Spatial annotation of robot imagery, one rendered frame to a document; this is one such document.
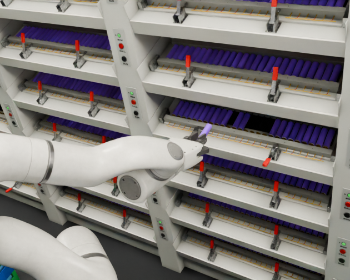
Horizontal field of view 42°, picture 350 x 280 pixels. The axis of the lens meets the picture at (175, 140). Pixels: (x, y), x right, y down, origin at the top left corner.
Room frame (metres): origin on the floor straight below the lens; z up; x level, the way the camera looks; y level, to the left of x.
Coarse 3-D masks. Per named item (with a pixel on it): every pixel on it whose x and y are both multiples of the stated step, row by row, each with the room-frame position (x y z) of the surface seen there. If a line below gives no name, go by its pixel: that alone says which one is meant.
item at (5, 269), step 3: (6, 267) 1.29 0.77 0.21; (3, 270) 1.27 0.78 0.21; (6, 270) 1.28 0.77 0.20; (9, 270) 1.29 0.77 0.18; (12, 270) 1.30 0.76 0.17; (0, 273) 1.25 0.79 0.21; (3, 273) 1.27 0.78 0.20; (6, 273) 1.28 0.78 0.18; (9, 273) 1.29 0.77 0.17; (0, 276) 1.25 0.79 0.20; (3, 276) 1.26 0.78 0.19; (6, 276) 1.27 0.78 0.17; (0, 279) 1.24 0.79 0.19; (3, 279) 1.25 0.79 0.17; (6, 279) 1.26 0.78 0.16
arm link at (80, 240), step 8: (64, 232) 0.84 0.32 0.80; (72, 232) 0.83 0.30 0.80; (80, 232) 0.83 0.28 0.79; (88, 232) 0.84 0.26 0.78; (64, 240) 0.81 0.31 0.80; (72, 240) 0.80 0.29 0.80; (80, 240) 0.80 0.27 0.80; (88, 240) 0.80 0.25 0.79; (96, 240) 0.82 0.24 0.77; (72, 248) 0.77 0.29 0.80; (80, 248) 0.77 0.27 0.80; (88, 248) 0.77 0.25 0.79; (96, 248) 0.78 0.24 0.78
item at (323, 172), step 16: (160, 112) 1.33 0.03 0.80; (160, 128) 1.29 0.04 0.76; (176, 128) 1.26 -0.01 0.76; (208, 144) 1.16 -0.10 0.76; (224, 144) 1.14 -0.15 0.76; (240, 144) 1.12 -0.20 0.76; (256, 144) 1.10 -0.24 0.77; (336, 144) 0.99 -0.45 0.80; (240, 160) 1.09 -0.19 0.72; (256, 160) 1.05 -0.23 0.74; (272, 160) 1.03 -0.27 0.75; (288, 160) 1.01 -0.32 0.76; (304, 160) 1.00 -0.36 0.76; (304, 176) 0.97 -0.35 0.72; (320, 176) 0.94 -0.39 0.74
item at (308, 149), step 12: (168, 120) 1.29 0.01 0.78; (180, 120) 1.27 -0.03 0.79; (192, 120) 1.25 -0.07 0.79; (216, 132) 1.19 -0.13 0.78; (228, 132) 1.16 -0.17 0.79; (240, 132) 1.14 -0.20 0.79; (252, 144) 1.10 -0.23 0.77; (288, 144) 1.04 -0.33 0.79; (300, 144) 1.03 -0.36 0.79; (324, 156) 0.98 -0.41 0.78
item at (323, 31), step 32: (128, 0) 1.29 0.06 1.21; (160, 0) 1.29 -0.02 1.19; (192, 0) 1.23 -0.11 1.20; (224, 0) 1.18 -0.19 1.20; (256, 0) 1.14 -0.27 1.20; (288, 0) 1.10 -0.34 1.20; (320, 0) 1.06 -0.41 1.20; (160, 32) 1.22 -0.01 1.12; (192, 32) 1.16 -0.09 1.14; (224, 32) 1.10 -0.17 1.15; (256, 32) 1.05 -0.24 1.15; (288, 32) 1.01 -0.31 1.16; (320, 32) 0.98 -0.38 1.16
